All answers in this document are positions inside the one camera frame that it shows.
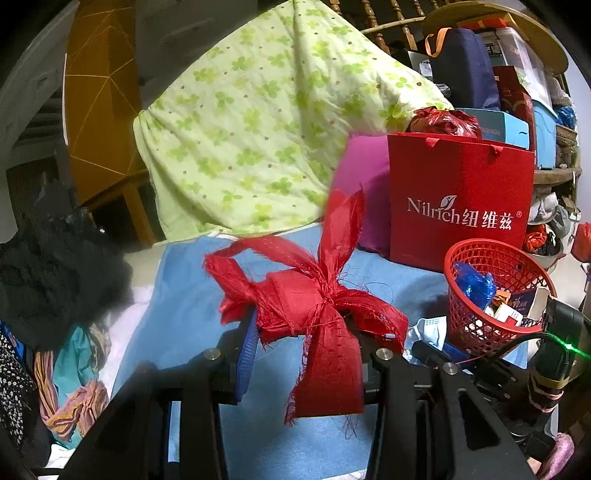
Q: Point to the round wooden board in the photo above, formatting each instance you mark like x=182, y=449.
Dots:
x=549, y=50

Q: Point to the red gift box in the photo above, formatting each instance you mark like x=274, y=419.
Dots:
x=519, y=106

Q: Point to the black lace cloth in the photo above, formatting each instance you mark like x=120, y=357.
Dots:
x=55, y=272

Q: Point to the pink fuzzy slipper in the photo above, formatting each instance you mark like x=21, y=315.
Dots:
x=561, y=454

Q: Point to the magenta pillow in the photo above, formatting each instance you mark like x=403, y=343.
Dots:
x=369, y=161

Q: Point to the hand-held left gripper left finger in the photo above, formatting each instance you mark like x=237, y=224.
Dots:
x=244, y=364

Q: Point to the clear plastic container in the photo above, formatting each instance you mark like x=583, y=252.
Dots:
x=521, y=50

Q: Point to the green floral quilt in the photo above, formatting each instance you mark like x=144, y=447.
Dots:
x=254, y=115

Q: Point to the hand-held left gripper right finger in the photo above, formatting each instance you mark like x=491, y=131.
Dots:
x=392, y=383

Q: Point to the red frayed cloth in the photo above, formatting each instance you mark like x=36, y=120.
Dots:
x=323, y=314

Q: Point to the red plastic basket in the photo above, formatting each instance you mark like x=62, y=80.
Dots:
x=466, y=323

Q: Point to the blue cardboard box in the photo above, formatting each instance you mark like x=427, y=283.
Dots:
x=503, y=127

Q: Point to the light blue storage bin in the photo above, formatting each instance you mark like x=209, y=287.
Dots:
x=545, y=134

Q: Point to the striped cloth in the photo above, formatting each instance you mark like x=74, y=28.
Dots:
x=46, y=392

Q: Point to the wooden balustrade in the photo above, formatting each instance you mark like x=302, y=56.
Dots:
x=397, y=21

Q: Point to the red paper bag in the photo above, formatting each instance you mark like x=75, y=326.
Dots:
x=461, y=175

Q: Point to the blue plastic wrapper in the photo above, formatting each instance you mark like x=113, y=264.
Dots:
x=475, y=286

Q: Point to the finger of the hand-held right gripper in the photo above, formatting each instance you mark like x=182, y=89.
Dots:
x=425, y=351

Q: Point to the small white red carton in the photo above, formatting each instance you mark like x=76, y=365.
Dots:
x=512, y=307

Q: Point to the teal cloth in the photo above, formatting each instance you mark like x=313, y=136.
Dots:
x=76, y=355

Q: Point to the metal bowl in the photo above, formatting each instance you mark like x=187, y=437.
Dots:
x=549, y=258

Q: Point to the black dotted cloth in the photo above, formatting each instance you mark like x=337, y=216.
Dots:
x=14, y=392

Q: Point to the crumpled red plastic bag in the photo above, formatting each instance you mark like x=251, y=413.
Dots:
x=443, y=122

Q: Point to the blue face mask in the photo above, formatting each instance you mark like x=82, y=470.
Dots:
x=429, y=330

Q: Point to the blue bed sheet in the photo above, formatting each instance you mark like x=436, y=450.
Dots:
x=184, y=286

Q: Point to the yellow wooden cabinet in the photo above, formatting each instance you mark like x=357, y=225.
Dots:
x=101, y=92

